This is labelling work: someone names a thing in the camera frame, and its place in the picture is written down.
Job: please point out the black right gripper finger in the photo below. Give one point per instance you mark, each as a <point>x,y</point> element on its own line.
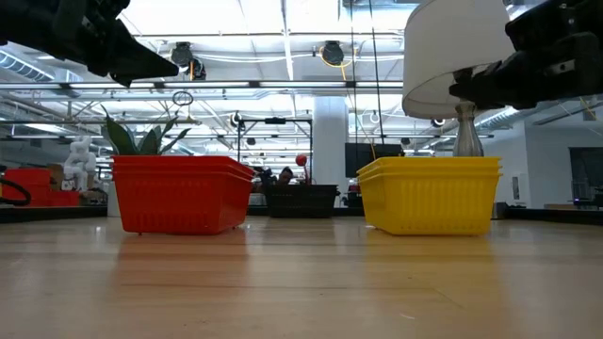
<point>532,80</point>

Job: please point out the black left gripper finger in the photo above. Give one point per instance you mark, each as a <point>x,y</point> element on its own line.
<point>141,59</point>

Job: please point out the red plastic basket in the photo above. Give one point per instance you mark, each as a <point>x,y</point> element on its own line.
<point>179,166</point>
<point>184,207</point>
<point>179,159</point>

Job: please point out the yellow plastic basket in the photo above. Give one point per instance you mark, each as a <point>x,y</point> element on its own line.
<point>433,160</point>
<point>428,207</point>
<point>433,168</point>

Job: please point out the black plastic basket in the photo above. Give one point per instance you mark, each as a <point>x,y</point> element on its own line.
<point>301,185</point>
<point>301,205</point>
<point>301,188</point>

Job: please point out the green snake plant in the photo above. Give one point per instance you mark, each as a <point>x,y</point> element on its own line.
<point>122,139</point>

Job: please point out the white lamp shade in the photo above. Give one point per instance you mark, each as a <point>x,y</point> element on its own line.
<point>443,52</point>

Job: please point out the red storage boxes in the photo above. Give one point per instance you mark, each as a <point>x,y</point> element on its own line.
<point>28,181</point>

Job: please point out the black monitor screen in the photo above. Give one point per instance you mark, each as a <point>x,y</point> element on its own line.
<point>372,160</point>

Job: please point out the person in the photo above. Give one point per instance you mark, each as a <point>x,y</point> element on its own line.
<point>285,176</point>

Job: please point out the red round object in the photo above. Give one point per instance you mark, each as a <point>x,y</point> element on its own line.
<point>301,160</point>

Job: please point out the white building column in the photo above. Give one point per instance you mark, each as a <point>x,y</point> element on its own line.
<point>330,141</point>

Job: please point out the black background rig frame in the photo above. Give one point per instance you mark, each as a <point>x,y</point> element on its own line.
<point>275,121</point>

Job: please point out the black aluminium table frame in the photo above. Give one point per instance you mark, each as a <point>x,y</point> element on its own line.
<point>56,214</point>

